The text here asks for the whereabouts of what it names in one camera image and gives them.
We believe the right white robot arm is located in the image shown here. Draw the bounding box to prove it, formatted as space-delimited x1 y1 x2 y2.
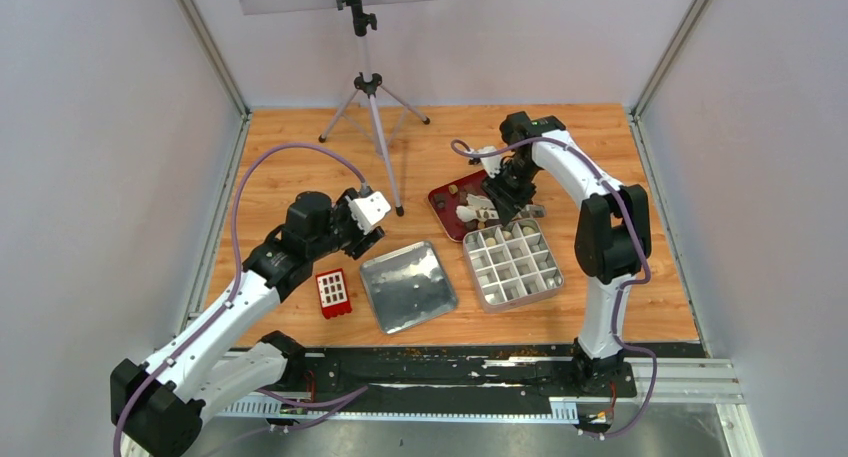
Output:
472 112 652 395

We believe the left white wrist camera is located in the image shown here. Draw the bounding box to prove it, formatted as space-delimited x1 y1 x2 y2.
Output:
348 191 392 234

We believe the red small box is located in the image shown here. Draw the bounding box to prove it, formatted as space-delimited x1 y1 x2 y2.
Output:
315 268 352 319

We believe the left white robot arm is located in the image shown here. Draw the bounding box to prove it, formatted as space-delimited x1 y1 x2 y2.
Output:
109 188 392 456

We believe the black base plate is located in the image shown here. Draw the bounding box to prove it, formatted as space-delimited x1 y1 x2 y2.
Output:
241 342 639 416

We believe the silver compartment tin box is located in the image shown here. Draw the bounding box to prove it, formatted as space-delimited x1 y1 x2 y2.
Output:
462 218 565 313

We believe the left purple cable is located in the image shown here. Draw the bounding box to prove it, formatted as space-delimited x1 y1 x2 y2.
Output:
111 142 370 457

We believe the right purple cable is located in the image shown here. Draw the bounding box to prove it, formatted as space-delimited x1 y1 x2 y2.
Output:
450 136 658 440

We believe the red lacquer tray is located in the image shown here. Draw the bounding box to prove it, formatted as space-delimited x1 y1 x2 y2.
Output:
428 170 500 243

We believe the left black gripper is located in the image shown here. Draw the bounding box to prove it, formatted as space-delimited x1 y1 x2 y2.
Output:
309 187 386 261

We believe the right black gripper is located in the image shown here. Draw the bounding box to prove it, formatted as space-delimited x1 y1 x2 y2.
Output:
481 158 541 226

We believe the grey tripod stand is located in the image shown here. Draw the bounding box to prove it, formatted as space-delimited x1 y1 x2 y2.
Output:
318 0 431 217

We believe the purple cable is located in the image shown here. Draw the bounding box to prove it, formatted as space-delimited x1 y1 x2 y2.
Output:
450 136 658 440
111 142 370 457

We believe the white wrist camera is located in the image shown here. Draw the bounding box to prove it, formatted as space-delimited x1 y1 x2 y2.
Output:
474 146 502 178
348 191 392 234

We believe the silver tin lid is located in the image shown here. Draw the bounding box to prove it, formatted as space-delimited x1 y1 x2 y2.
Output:
359 241 459 335

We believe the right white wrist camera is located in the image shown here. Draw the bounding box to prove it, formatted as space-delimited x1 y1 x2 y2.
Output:
474 146 502 178

